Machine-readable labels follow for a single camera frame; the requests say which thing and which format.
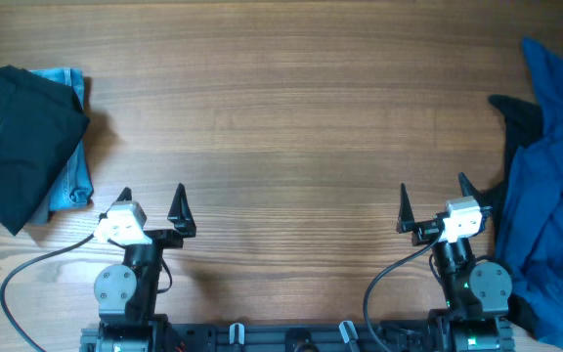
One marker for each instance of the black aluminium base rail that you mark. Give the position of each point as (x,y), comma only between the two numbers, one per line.
(291,337)

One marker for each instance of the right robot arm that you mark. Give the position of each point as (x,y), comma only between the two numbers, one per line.
(476,289)

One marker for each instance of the light blue folded jeans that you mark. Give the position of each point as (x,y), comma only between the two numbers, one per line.
(73,176)

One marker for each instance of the blue polo shirt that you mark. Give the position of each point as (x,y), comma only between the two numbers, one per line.
(530,238)

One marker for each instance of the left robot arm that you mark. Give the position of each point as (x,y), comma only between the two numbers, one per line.
(127,292)

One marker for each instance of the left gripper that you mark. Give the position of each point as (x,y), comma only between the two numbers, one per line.
(159,236)

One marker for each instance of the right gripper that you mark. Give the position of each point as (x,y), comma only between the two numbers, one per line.
(431,231)

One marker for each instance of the black folded garment left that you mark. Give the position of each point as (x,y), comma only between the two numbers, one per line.
(12,146)

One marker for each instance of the black polo shirt right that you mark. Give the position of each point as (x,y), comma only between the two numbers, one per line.
(523,126)

